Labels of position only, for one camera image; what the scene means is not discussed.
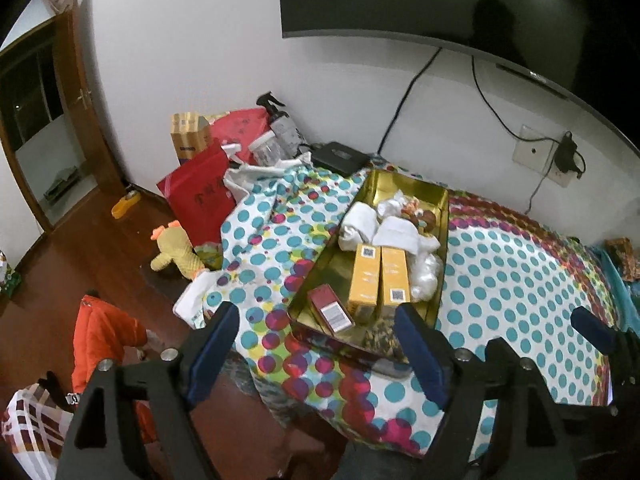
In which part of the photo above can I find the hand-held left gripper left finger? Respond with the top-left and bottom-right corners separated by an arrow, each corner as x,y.
54,301 -> 241,480

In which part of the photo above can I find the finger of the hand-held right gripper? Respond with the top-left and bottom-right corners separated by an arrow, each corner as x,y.
570,306 -> 640,418
484,337 -> 525,366

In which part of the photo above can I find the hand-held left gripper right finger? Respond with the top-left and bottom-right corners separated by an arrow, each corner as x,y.
395,302 -> 576,480

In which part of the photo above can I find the clear plastic bag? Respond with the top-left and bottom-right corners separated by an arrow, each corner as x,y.
410,252 -> 445,303

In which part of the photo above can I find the yellow box with cup picture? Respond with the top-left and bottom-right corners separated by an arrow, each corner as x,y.
380,246 -> 413,306

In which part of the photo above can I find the yellow box with smiling face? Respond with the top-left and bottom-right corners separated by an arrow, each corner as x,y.
347,245 -> 383,323

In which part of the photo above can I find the small red box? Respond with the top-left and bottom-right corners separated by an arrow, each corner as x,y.
307,284 -> 355,335

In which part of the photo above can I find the white sock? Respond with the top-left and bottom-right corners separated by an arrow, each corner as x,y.
372,217 -> 441,256
338,201 -> 383,253

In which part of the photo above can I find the gold tin box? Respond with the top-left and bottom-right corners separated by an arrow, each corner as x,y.
287,169 -> 450,361

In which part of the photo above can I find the brown plush toy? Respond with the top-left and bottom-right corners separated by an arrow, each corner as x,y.
400,199 -> 437,233

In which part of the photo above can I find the small clear plastic wrapper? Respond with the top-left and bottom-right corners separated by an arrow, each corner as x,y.
376,197 -> 408,221

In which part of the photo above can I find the blue cloth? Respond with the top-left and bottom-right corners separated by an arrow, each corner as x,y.
590,245 -> 640,321

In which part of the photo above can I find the polka-dot tablecloth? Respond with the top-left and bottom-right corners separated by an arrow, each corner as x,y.
172,152 -> 626,461

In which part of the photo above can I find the brown snack packet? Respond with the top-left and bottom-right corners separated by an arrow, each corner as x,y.
605,237 -> 640,281

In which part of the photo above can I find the yellow plush duck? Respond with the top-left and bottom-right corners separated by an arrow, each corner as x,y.
150,222 -> 206,281

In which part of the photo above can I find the orange jacket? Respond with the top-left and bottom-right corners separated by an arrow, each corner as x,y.
72,292 -> 161,443

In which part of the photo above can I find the red gift bag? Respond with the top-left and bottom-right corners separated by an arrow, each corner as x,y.
157,142 -> 236,246

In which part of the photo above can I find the small yellow plastic item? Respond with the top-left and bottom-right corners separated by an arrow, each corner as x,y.
111,192 -> 141,220

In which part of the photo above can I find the black charger adapter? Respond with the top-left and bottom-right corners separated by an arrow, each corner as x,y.
556,131 -> 581,176

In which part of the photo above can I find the white cloth bag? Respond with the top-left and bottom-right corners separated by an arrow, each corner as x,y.
222,155 -> 313,201

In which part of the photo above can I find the plaid bag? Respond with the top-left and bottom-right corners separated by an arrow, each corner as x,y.
0,382 -> 76,480

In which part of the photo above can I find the clear plastic jar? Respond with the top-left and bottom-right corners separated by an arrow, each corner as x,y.
248,131 -> 283,166

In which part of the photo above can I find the tan cardboard carton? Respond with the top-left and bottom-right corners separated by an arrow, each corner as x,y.
170,112 -> 213,163

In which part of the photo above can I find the black set-top box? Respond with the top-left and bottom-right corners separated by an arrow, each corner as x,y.
310,142 -> 372,177

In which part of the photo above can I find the pink-red bag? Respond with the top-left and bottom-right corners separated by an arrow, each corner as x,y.
207,107 -> 273,153

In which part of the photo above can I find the white spray bottle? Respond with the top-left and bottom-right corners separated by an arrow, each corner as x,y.
256,91 -> 306,158

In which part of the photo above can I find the thin black charger cable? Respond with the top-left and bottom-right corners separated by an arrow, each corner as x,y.
525,152 -> 587,213

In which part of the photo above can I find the wall socket plate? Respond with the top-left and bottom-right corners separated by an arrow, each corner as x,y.
512,124 -> 581,188

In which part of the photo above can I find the black cable to charger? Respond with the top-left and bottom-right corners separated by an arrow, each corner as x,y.
471,55 -> 566,146

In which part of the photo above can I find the black television power cable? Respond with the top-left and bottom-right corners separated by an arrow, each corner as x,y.
377,47 -> 443,156

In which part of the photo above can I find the black wall television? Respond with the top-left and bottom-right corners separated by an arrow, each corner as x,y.
277,0 -> 640,153

